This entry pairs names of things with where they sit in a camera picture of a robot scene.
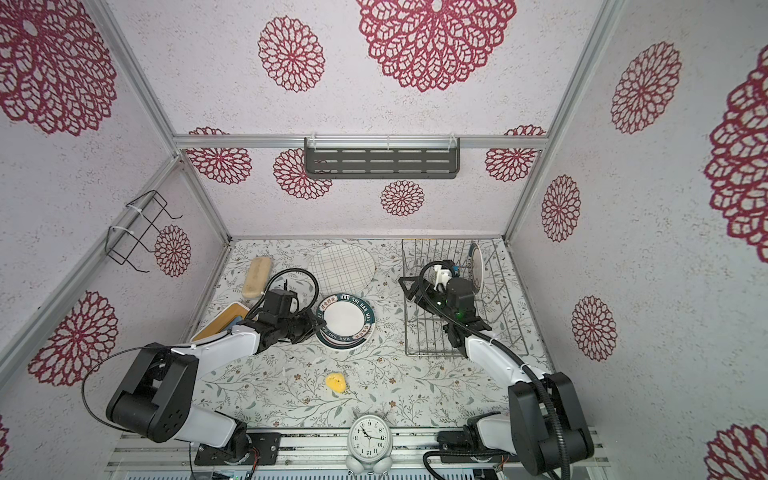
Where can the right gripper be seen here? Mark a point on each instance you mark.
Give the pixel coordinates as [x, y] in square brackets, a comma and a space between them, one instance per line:
[417, 288]

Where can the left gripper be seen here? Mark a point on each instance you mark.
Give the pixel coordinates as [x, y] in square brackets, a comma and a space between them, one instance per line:
[308, 314]

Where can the dark rimmed plate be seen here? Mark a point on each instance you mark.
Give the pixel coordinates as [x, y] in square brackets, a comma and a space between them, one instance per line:
[476, 267]

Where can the dark lettered rim plate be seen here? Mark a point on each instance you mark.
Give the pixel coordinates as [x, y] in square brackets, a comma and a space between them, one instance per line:
[343, 311]

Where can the plaid beige plate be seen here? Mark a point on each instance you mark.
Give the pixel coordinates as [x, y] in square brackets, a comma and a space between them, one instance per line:
[343, 268]

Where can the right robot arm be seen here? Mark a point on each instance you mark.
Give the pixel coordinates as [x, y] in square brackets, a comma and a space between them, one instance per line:
[543, 428]

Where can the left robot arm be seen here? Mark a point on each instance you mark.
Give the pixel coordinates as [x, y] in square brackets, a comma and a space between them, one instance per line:
[155, 397]

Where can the yellow tray with blue item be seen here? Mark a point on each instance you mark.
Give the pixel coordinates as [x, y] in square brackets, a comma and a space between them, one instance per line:
[223, 320]

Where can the yellow cheese toy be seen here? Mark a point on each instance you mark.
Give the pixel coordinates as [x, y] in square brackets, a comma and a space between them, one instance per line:
[336, 382]

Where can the white alarm clock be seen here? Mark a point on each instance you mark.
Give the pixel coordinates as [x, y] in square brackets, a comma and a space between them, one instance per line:
[369, 446]

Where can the wire dish rack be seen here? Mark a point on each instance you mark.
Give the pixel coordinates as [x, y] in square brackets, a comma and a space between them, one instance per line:
[500, 306]

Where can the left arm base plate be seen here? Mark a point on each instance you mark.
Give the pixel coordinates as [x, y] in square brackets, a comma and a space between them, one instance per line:
[246, 448]

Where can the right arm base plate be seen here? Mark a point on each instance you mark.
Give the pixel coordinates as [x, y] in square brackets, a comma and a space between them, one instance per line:
[465, 447]

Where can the grey wall shelf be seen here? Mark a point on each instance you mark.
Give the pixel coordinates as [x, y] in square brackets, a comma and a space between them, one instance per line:
[387, 161]

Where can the black wire wall basket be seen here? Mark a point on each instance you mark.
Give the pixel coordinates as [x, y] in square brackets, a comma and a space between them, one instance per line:
[122, 241]

